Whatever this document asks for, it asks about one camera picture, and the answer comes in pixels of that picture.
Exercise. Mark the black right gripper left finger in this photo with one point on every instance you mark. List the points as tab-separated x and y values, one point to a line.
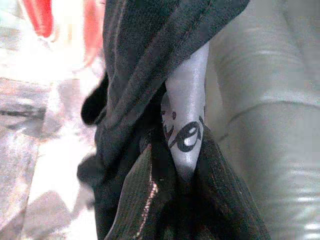
130	205

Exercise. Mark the grey-green leather sofa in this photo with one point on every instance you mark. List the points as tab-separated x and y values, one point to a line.
262	100

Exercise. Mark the white printed T-shirt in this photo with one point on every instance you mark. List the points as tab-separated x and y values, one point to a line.
185	112

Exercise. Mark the black garment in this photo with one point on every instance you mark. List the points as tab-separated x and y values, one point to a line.
150	50

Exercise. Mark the pink cartoon child garment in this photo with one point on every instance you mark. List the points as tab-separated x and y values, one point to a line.
40	17

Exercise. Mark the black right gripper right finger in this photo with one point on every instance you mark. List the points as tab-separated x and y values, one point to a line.
225	200

